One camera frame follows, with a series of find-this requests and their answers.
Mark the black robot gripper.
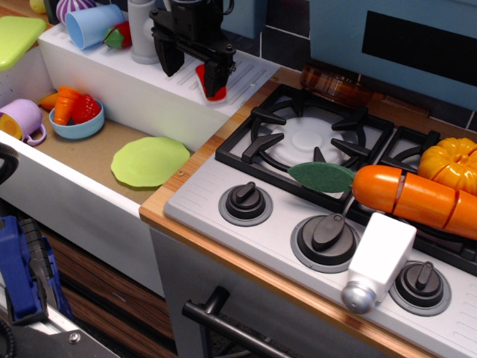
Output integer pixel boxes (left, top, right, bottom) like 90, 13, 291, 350
150, 1, 236, 87

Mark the red and white toy sushi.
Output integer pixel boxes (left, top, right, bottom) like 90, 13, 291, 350
195, 64, 227, 104

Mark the light green toy plate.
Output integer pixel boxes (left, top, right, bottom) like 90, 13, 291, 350
110, 137, 190, 187

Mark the grey toy faucet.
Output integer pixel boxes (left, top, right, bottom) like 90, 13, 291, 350
127, 0, 159, 65

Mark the red toy pepper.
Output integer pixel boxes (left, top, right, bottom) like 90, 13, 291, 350
102, 22, 132, 48

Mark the white toy sink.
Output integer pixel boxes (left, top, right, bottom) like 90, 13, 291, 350
1, 25, 278, 294

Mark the light blue toy cup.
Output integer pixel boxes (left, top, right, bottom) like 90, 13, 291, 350
65, 4, 125, 50

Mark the red toy strawberry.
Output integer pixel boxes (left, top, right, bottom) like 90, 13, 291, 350
72, 94, 101, 125

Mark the orange toy carrot piece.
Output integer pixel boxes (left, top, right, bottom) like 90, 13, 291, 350
53, 86, 82, 125

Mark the light blue toy bowl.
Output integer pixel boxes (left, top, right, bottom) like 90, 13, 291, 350
48, 101, 105, 139

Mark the purple striped toy onion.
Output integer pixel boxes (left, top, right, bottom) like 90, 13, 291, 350
56, 0, 97, 25

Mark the black left stove knob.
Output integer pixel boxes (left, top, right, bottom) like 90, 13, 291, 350
218, 181, 274, 227

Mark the black stove knob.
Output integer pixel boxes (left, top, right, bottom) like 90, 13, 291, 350
389, 261, 452, 317
291, 213, 360, 274
218, 181, 274, 227

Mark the small orange toy food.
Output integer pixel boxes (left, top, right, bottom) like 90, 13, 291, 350
40, 92, 58, 111

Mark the green felt carrot leaf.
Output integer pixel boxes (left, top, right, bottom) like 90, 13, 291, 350
288, 162, 355, 193

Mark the purple toy mug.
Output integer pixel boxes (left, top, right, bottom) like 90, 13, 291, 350
1, 98, 46, 146

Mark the black middle stove knob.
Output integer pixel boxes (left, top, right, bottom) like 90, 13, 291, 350
291, 213, 360, 274

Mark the large orange toy carrot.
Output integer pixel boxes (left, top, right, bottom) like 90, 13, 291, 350
352, 165, 476, 240

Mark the blue toy microwave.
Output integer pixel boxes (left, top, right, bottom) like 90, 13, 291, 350
309, 1, 476, 110

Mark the white toy salt shaker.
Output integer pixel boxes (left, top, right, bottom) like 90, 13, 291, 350
341, 213, 417, 314

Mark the blue clamp tool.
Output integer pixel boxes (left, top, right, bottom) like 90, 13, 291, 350
1, 216, 74, 325

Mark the yellow toy pumpkin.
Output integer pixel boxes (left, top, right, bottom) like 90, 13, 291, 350
417, 137, 476, 195

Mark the black right stove knob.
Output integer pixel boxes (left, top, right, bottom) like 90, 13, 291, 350
389, 261, 452, 317

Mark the black oven door handle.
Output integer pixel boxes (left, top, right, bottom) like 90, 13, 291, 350
182, 286, 291, 357

